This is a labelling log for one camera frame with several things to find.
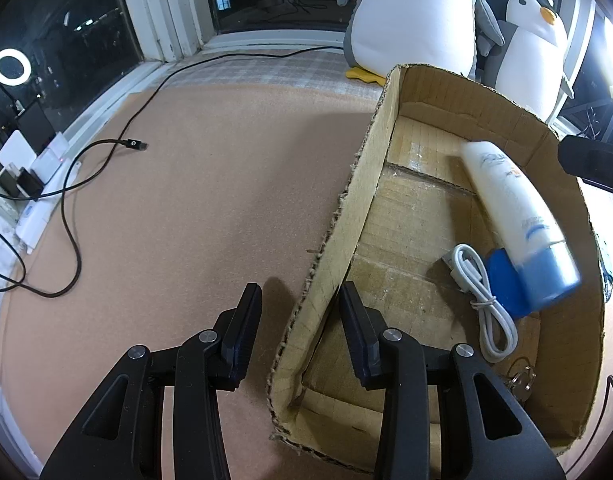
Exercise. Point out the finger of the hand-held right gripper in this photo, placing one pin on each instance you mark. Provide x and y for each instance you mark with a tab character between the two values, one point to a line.
596	162

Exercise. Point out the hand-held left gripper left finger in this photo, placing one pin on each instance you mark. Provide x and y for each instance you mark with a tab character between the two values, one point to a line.
239	345

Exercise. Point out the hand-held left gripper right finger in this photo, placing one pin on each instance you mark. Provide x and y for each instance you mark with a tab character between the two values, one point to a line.
359	345

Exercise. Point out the white lotion tube blue cap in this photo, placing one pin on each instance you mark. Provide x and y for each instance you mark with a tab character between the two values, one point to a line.
516	205

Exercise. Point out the brown cardboard box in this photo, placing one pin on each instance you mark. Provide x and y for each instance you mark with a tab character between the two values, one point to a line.
356	200

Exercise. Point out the blue round tin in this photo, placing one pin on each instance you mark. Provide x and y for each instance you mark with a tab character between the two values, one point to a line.
504	285

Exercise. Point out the small penguin plush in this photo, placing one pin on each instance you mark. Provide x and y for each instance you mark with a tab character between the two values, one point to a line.
526	60

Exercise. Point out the large penguin plush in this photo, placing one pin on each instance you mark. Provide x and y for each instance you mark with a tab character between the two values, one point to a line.
411	15

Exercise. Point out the white power strip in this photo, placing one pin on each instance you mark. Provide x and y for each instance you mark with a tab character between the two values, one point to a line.
46	205

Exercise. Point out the black power adapter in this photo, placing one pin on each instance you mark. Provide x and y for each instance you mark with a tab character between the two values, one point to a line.
30	182

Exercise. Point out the white wall adapter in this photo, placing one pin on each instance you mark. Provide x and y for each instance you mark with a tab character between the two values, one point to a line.
19	147

